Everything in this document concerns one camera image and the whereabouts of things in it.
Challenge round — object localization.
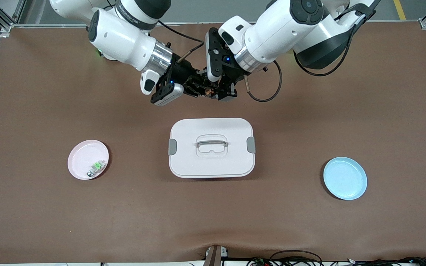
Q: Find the white lidded storage box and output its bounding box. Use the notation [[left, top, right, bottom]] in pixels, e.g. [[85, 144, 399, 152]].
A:
[[168, 117, 256, 179]]

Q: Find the brown table mat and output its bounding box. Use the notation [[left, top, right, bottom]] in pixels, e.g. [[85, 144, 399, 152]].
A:
[[0, 22, 426, 263]]

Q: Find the pink round plate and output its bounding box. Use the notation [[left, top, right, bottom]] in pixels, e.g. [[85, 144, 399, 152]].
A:
[[67, 139, 109, 181]]

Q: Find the light blue round plate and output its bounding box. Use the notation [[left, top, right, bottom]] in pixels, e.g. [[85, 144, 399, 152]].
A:
[[323, 157, 368, 201]]

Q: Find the metal table clamp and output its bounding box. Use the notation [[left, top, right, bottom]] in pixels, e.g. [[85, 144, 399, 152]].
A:
[[203, 245, 229, 266]]

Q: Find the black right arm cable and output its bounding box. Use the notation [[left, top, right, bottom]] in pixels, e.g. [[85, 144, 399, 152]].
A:
[[158, 20, 204, 62]]

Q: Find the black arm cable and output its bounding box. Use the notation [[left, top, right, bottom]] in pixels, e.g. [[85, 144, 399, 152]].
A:
[[244, 0, 378, 103], [158, 20, 204, 62]]

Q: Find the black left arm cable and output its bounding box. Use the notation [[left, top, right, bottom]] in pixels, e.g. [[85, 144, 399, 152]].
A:
[[244, 0, 378, 103]]

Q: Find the grey box lid handle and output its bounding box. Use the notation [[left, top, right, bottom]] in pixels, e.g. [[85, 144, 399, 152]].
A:
[[196, 139, 228, 149]]

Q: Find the green and clear switch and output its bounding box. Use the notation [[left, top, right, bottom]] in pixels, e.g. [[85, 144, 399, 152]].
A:
[[87, 160, 107, 177]]

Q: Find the aluminium table edge rail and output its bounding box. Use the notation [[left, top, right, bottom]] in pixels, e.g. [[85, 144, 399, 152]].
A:
[[0, 21, 426, 28]]

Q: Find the looped black cable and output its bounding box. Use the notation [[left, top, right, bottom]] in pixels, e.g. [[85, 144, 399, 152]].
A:
[[270, 250, 322, 266]]

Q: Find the black cable tangle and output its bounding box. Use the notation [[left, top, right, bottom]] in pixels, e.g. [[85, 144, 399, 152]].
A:
[[248, 256, 426, 266]]

